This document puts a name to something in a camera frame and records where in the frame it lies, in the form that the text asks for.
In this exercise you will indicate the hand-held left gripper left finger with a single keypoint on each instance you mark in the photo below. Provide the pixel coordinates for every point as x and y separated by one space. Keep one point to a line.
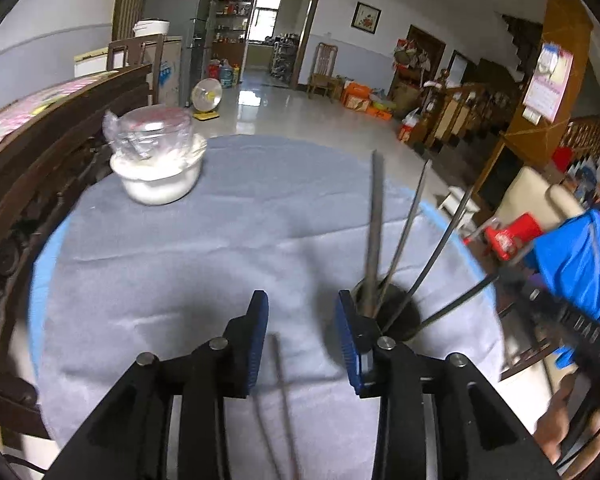
257 345

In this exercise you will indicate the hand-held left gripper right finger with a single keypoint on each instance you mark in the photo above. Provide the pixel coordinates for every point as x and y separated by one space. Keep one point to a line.
347 345

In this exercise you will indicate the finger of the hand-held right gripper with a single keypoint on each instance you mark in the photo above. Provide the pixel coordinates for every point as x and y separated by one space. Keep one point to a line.
517 285

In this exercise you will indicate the dark thin chopstick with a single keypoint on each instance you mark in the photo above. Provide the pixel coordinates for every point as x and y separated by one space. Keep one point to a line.
286 410
405 235
375 230
460 304
432 260

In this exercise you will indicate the grey metal chopstick holder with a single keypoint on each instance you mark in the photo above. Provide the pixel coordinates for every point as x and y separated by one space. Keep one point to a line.
405 312

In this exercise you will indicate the person's right forearm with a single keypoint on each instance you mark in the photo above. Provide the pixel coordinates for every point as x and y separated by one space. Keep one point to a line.
555 420

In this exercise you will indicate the red plastic chair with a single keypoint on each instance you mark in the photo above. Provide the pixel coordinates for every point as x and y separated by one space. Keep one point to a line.
515 232

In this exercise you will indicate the blue cloth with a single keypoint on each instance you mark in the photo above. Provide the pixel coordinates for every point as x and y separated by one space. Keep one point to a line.
575 260

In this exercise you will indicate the beige armchair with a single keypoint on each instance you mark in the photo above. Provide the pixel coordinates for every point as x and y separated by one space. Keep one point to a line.
530 195

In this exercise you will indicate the white step stool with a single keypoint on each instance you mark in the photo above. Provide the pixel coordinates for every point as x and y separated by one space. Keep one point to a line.
455 205

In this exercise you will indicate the grey table cloth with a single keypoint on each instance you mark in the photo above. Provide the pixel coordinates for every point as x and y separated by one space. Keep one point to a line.
180 270

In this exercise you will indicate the wooden stair railing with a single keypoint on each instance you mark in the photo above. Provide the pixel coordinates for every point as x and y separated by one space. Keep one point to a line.
465 110

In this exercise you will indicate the red and white bag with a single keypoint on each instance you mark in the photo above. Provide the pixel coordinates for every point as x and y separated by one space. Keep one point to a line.
409 127

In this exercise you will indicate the white bowl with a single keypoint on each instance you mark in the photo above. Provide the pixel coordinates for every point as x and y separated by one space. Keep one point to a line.
155 180

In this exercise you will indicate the orange flat box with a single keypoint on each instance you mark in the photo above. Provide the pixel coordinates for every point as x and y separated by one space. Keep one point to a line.
382 111

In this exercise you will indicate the blue table cover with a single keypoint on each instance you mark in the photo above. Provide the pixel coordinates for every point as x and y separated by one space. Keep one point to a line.
40 270

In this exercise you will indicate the clear plastic bag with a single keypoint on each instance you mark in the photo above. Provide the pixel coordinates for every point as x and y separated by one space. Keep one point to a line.
150 130

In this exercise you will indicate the orange cardboard box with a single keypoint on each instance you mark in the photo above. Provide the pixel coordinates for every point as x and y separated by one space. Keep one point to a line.
357 96

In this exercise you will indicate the small desk fan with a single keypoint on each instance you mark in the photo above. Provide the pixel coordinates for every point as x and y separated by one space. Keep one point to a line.
206 97

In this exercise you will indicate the blue water jug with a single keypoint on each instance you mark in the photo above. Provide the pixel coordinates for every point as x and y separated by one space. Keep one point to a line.
227 74

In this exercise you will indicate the carved wooden sideboard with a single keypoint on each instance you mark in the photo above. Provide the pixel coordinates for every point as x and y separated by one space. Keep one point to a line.
25 185

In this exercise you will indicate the white cabinet with blue print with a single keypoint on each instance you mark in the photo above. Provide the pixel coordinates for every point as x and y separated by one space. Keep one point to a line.
169 72

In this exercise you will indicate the dark wooden chair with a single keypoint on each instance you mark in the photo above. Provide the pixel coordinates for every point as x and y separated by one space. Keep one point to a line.
130 52

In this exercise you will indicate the pink checkered mat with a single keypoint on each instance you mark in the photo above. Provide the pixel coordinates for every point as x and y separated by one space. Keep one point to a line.
35 105

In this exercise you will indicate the white chest freezer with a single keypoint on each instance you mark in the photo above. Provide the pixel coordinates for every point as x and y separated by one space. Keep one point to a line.
91 62

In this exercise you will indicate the pantry shelf with goods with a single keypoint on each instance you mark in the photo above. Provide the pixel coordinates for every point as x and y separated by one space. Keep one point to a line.
230 12

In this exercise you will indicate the grey refrigerator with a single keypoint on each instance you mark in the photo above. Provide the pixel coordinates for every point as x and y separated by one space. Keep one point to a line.
180 20

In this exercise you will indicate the white rice cooker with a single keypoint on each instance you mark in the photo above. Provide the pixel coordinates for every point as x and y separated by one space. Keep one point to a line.
151 27

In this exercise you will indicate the pink wall calendar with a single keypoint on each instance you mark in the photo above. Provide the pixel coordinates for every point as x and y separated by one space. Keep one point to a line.
550 82

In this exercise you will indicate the framed wall picture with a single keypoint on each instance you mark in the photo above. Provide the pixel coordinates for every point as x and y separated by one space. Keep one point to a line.
366 17

